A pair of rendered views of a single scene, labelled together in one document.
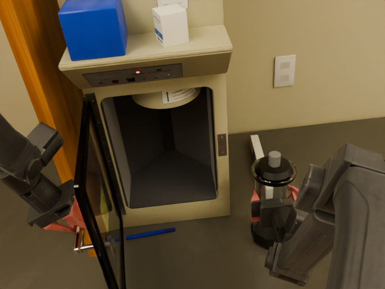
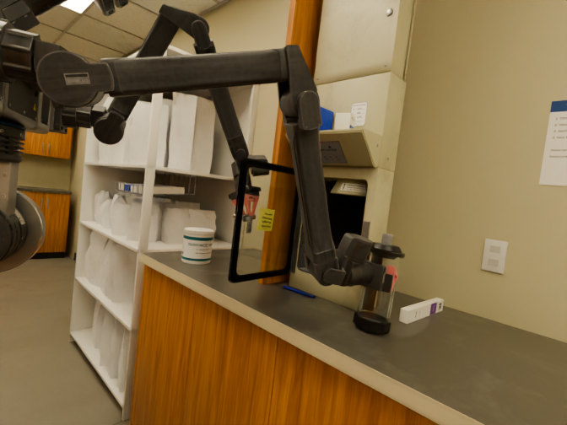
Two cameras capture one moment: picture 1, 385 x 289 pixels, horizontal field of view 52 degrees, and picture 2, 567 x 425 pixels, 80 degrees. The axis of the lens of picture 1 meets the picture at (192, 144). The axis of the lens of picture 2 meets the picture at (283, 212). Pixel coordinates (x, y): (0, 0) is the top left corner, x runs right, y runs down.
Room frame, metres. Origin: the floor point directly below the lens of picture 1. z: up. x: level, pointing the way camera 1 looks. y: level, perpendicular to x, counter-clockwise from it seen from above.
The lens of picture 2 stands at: (-0.16, -0.65, 1.29)
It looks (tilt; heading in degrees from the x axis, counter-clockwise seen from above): 3 degrees down; 45
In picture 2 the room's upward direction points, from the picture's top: 7 degrees clockwise
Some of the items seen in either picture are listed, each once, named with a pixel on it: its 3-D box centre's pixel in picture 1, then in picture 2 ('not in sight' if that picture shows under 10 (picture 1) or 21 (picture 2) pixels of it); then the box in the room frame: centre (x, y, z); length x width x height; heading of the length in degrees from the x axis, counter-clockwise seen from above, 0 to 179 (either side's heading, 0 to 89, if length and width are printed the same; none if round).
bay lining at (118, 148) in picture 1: (164, 126); (348, 228); (0.91, 0.07, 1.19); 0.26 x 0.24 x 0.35; 91
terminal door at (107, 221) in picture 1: (103, 209); (267, 221); (0.62, 0.21, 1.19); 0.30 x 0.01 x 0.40; 6
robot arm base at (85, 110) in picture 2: not in sight; (75, 113); (0.08, 0.47, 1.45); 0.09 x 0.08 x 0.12; 67
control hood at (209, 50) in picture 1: (149, 66); (328, 148); (0.73, 0.07, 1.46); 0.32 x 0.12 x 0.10; 91
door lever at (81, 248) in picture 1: (87, 234); not in sight; (0.54, 0.23, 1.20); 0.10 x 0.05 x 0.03; 6
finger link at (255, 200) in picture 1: (263, 202); not in sight; (0.67, -0.16, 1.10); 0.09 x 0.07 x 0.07; 2
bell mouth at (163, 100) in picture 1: (164, 81); (354, 188); (0.89, 0.05, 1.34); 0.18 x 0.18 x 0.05
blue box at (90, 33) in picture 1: (95, 25); (312, 122); (0.73, 0.16, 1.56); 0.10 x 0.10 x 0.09; 1
